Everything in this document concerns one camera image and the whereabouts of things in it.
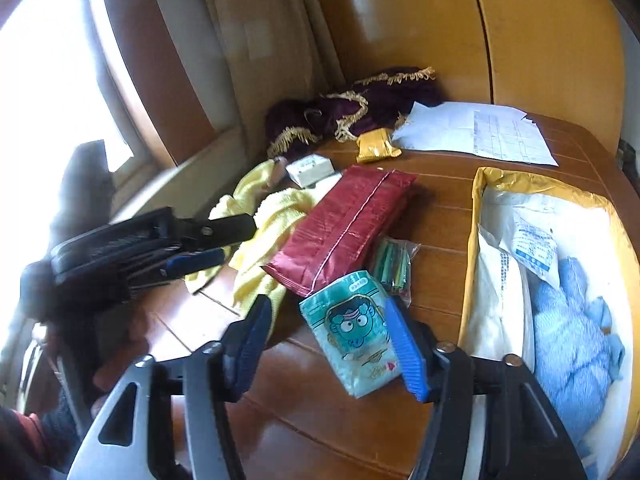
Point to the white blue printed packet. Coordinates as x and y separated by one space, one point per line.
533 247

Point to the wooden window frame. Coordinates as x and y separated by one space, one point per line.
150 77

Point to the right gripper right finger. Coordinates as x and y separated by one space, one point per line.
490 418

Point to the small yellow foil packet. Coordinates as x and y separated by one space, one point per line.
376 145

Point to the yellow lined white box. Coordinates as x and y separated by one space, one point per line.
497 314

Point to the yellow wooden wardrobe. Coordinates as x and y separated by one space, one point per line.
558 58

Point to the green cartoon snack packet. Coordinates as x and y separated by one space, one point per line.
347 319

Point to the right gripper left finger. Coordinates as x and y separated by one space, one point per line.
132 436

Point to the white paper sheets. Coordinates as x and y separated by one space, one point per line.
488 131

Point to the yellow knotted towel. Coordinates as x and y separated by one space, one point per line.
245 199

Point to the purple fringed velvet cloth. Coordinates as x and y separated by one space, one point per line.
382 100

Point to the blue microfiber cloth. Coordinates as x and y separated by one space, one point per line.
577 357

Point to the red foil package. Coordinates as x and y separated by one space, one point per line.
336 236

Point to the person left hand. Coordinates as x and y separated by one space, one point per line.
90 351

